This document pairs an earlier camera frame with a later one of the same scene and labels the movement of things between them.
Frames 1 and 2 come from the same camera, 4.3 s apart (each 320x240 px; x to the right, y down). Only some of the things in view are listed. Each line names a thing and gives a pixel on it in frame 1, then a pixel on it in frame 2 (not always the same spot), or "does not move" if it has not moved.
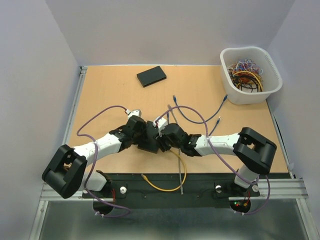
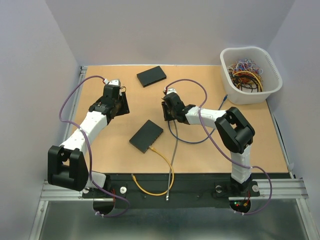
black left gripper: [143, 134] -> [125, 109]
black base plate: [171, 190] does not move
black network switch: [151, 76] does not move
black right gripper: [161, 145] -> [167, 116]
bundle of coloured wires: [245, 74] does not move
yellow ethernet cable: [145, 178] -> [164, 192]
